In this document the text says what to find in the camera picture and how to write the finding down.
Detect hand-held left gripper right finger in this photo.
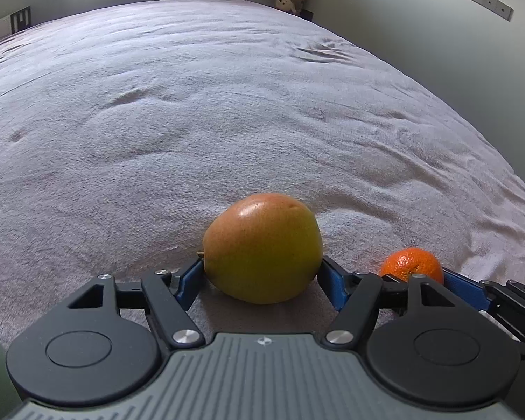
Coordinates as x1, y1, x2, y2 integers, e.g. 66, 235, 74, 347
318, 256, 464, 347

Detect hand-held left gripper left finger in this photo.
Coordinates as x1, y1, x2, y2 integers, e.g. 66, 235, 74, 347
65, 259, 206, 350

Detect orange mandarin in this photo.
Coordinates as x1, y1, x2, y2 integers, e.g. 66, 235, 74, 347
380, 248, 445, 285

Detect yellow-red mango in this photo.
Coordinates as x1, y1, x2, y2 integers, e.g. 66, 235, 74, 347
202, 192, 323, 305

